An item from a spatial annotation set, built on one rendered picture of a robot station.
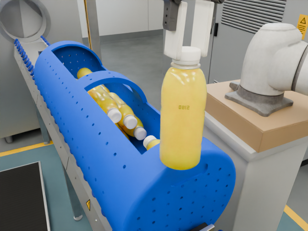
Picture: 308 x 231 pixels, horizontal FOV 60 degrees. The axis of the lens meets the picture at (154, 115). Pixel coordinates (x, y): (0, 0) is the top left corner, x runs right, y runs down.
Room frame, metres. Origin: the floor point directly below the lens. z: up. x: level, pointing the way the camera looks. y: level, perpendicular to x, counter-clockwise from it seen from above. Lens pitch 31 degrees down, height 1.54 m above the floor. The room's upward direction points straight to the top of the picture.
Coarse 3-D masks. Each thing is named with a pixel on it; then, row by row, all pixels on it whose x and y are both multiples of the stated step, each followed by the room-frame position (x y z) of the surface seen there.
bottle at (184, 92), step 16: (176, 64) 0.35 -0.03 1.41; (176, 80) 0.33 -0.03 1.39; (192, 80) 0.33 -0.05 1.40; (176, 96) 0.32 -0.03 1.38; (192, 96) 0.32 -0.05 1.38; (160, 112) 0.34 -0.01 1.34; (176, 112) 0.32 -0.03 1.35; (192, 112) 0.32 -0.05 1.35; (160, 128) 0.34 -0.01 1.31; (176, 128) 0.31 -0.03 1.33; (192, 128) 0.31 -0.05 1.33; (160, 144) 0.33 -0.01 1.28; (176, 144) 0.31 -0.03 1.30; (192, 144) 0.31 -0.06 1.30; (176, 160) 0.31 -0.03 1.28; (192, 160) 0.31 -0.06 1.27
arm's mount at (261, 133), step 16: (240, 80) 1.07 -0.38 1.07; (208, 96) 0.92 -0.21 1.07; (224, 96) 0.90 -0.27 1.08; (288, 96) 0.93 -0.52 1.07; (304, 96) 0.93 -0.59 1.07; (208, 112) 0.91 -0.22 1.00; (224, 112) 0.83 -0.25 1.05; (240, 112) 0.78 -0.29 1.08; (288, 112) 0.79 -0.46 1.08; (304, 112) 0.80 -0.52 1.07; (240, 128) 0.75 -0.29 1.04; (256, 128) 0.69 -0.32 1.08; (272, 128) 0.68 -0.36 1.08; (288, 128) 0.71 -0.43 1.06; (304, 128) 0.75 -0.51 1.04; (256, 144) 0.68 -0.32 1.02; (272, 144) 0.69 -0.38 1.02
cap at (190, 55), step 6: (186, 48) 0.36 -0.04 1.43; (192, 48) 0.36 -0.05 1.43; (198, 48) 0.36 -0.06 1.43; (186, 54) 0.34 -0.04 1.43; (192, 54) 0.34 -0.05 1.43; (198, 54) 0.34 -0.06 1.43; (174, 60) 0.35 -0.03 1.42; (180, 60) 0.34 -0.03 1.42; (186, 60) 0.34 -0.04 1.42; (192, 60) 0.34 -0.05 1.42; (198, 60) 0.35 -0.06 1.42
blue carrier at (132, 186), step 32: (64, 64) 1.10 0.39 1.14; (96, 64) 1.17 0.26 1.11; (64, 96) 0.70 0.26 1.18; (128, 96) 0.90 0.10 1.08; (64, 128) 0.63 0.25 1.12; (96, 128) 0.51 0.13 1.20; (96, 160) 0.44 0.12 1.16; (128, 160) 0.39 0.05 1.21; (160, 160) 0.36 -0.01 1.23; (224, 160) 0.41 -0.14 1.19; (96, 192) 0.40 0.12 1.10; (128, 192) 0.33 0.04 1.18; (160, 192) 0.33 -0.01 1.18; (192, 192) 0.37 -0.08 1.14; (224, 192) 0.42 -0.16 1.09; (128, 224) 0.30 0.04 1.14; (160, 224) 0.33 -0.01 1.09; (192, 224) 0.38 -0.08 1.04
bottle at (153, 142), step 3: (150, 141) 0.58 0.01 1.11; (153, 141) 0.56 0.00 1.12; (156, 141) 0.56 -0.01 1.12; (159, 141) 0.56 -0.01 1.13; (147, 144) 0.57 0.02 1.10; (150, 144) 0.56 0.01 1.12; (153, 144) 0.55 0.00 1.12; (156, 144) 0.54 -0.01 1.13; (147, 147) 0.56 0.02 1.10; (150, 147) 0.55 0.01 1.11; (147, 150) 0.55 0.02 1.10
